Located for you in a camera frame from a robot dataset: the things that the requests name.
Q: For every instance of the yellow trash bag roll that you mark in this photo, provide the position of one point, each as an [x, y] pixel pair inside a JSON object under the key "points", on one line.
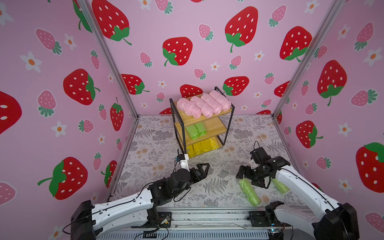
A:
{"points": [[190, 151], [197, 148], [213, 143], [206, 146]]}

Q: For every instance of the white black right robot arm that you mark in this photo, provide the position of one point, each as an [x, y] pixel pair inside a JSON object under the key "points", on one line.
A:
{"points": [[329, 220]]}

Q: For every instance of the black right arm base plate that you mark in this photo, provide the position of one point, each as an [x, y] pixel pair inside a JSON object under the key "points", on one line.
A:
{"points": [[264, 219]]}

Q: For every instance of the aluminium corner post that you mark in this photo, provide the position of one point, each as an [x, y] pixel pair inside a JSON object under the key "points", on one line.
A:
{"points": [[91, 19], [322, 31]]}

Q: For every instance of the right aluminium corner post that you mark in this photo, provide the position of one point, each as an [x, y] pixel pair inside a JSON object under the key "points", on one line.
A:
{"points": [[322, 31]]}

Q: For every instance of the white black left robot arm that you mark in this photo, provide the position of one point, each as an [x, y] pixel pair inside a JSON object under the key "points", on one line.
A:
{"points": [[136, 211]]}

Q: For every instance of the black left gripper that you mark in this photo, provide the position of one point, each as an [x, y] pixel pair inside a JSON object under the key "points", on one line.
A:
{"points": [[201, 175]]}

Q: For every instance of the aluminium frame rail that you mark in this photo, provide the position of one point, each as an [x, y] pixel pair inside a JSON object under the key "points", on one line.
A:
{"points": [[205, 219]]}

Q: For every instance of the green trash bag roll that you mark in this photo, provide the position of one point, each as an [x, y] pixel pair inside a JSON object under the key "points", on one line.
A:
{"points": [[250, 193], [192, 132], [201, 129], [280, 186]]}

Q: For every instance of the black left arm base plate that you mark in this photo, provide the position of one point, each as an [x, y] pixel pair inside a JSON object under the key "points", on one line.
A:
{"points": [[161, 219]]}

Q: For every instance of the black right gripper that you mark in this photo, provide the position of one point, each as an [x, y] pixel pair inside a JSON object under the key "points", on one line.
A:
{"points": [[250, 173]]}

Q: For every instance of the pink trash bag roll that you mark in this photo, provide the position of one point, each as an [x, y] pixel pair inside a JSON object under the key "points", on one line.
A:
{"points": [[217, 108], [189, 108], [207, 111], [221, 99]]}

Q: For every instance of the left aluminium corner post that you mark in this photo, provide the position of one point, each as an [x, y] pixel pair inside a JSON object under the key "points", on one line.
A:
{"points": [[91, 19]]}

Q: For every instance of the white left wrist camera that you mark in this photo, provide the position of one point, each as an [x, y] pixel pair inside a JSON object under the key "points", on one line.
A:
{"points": [[182, 159]]}

